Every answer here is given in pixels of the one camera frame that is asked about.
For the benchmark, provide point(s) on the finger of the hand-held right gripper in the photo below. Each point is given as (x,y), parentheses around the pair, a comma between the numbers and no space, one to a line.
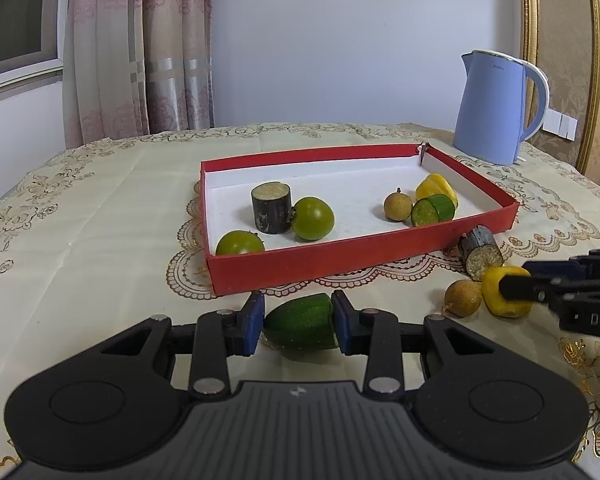
(522,289)
(550,267)

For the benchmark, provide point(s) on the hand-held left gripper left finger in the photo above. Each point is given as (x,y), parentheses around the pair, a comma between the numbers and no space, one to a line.
(254,320)

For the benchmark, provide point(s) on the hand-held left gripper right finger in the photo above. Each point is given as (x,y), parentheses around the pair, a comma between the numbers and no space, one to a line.
(341,325)

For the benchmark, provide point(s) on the yellow pepper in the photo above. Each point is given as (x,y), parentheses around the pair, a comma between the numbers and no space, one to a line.
(435,187)
(492,305)

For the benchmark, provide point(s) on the green cucumber piece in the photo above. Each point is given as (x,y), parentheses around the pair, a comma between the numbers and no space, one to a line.
(300,322)
(430,211)

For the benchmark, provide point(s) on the red cardboard box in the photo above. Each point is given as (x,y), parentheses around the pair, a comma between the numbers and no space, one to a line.
(360,195)

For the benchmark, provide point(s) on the dark sugarcane piece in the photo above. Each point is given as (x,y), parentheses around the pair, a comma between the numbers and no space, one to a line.
(480,252)
(271,210)

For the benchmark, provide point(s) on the brown longan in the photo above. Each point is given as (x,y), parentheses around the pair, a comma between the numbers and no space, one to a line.
(462,299)
(397,206)

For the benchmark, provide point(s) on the green tomato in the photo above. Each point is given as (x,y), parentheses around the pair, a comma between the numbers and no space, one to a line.
(314,219)
(239,244)

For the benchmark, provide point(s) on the blue electric kettle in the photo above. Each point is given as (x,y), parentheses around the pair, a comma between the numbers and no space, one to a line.
(490,110)

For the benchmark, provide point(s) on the pink patterned curtain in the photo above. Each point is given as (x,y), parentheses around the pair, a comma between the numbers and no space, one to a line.
(140,50)

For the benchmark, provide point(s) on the white-framed window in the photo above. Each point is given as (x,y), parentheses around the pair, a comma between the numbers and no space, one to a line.
(15,15)

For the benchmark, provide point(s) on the white wall socket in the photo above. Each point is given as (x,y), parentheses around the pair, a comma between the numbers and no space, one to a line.
(560,124)

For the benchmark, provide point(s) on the gold framed wall panel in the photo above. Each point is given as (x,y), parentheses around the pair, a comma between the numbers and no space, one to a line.
(562,35)

